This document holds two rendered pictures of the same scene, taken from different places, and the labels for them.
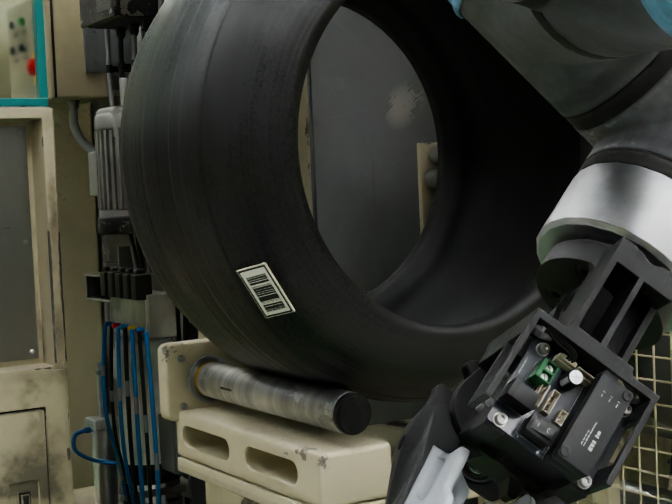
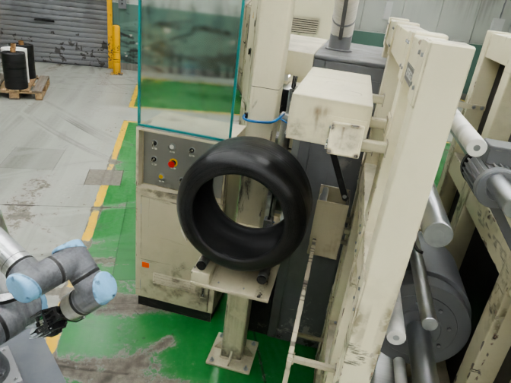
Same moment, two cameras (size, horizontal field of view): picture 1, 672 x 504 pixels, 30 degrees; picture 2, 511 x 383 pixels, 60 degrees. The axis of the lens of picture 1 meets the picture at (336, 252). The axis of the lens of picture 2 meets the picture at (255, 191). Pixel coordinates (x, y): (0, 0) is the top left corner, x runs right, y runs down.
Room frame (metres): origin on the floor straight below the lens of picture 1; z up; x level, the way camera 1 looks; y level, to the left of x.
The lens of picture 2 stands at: (0.19, -1.24, 2.06)
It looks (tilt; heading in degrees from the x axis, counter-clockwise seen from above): 25 degrees down; 41
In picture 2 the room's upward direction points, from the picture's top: 7 degrees clockwise
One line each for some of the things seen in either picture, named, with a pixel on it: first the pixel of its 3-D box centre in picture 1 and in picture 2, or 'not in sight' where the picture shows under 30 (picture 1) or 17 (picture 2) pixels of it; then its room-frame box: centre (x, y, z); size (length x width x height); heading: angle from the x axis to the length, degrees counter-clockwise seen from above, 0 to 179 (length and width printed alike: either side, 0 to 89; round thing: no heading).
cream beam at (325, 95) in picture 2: not in sight; (332, 102); (1.57, -0.36, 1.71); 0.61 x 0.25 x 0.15; 32
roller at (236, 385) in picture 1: (274, 394); (212, 246); (1.44, 0.08, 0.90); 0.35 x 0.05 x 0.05; 32
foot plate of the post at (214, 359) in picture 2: not in sight; (233, 350); (1.73, 0.11, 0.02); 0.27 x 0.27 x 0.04; 32
